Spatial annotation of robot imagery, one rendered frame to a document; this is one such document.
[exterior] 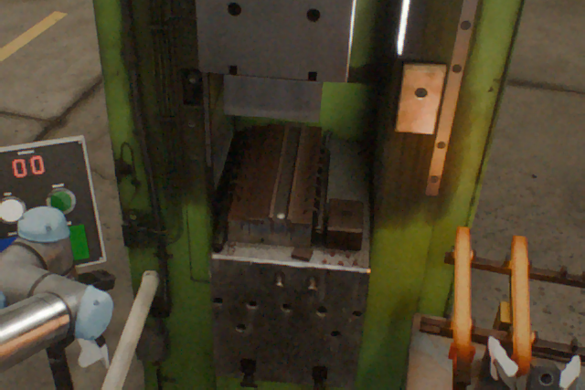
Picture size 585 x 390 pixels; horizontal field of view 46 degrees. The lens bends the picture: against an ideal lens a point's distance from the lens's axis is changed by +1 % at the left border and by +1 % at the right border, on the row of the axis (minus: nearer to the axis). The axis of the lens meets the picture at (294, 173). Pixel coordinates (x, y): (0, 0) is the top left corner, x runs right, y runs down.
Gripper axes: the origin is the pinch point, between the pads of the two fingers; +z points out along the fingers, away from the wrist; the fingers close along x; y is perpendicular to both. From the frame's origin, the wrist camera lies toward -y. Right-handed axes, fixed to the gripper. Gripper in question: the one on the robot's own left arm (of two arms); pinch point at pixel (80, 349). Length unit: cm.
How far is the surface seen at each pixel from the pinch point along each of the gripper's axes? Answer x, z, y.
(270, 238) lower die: 13.6, 0.0, -47.7
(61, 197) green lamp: -21.0, -16.5, -18.6
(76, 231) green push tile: -16.7, -10.0, -17.3
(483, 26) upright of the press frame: 45, -51, -79
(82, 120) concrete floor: -178, 93, -162
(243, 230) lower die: 7.9, -1.8, -44.9
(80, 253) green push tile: -14.7, -5.7, -15.8
